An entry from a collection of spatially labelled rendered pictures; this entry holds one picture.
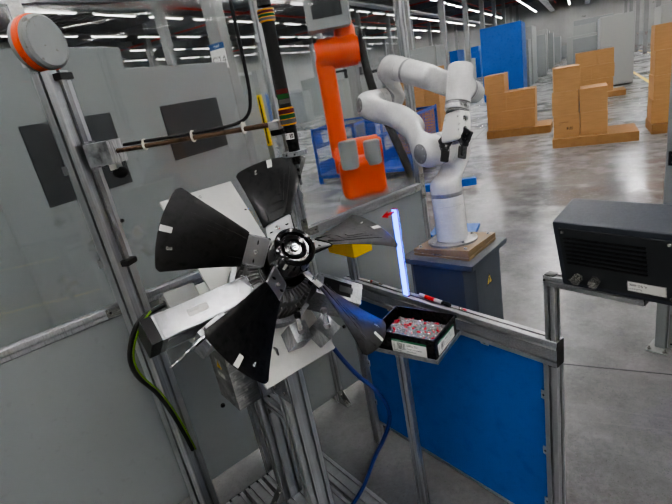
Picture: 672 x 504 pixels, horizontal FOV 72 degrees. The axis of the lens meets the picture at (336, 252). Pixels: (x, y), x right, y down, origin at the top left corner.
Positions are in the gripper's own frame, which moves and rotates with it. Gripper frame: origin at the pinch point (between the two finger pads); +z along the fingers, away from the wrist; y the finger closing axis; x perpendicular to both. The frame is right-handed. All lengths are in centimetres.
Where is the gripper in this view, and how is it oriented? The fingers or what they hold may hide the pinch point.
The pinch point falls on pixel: (453, 157)
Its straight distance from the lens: 166.2
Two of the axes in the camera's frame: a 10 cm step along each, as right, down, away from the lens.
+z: -0.8, 10.0, 0.2
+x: -9.1, -0.7, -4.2
